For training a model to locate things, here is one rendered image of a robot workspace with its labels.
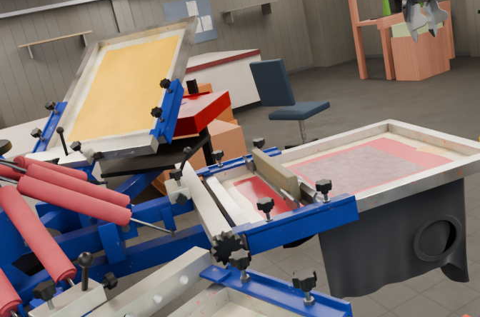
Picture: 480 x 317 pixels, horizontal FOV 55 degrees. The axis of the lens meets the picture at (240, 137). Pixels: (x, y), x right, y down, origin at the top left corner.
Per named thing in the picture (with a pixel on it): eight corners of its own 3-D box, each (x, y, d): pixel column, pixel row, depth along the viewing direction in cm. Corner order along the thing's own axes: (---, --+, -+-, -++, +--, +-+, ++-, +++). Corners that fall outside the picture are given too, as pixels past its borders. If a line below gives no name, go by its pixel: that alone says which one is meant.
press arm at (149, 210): (191, 204, 143) (186, 189, 142) (193, 210, 137) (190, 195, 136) (135, 220, 140) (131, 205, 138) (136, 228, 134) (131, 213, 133)
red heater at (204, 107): (163, 118, 294) (158, 100, 291) (232, 106, 281) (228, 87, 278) (116, 148, 238) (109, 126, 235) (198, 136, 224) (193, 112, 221)
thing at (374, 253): (452, 263, 152) (440, 160, 144) (471, 275, 144) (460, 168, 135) (325, 311, 143) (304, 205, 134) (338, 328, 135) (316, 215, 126)
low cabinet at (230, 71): (218, 96, 999) (208, 52, 976) (271, 103, 785) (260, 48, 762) (131, 121, 928) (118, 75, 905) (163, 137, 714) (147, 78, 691)
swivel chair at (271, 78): (314, 142, 520) (297, 49, 495) (346, 151, 468) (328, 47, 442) (267, 158, 498) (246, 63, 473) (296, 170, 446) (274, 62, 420)
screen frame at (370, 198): (391, 128, 187) (390, 118, 186) (508, 162, 131) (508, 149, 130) (203, 184, 171) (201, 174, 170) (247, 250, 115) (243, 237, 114)
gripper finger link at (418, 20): (421, 40, 113) (424, 1, 112) (403, 41, 118) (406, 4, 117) (431, 41, 114) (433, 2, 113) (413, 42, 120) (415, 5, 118)
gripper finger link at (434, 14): (448, 36, 116) (438, 1, 113) (430, 37, 122) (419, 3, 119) (457, 30, 117) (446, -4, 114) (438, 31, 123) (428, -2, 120)
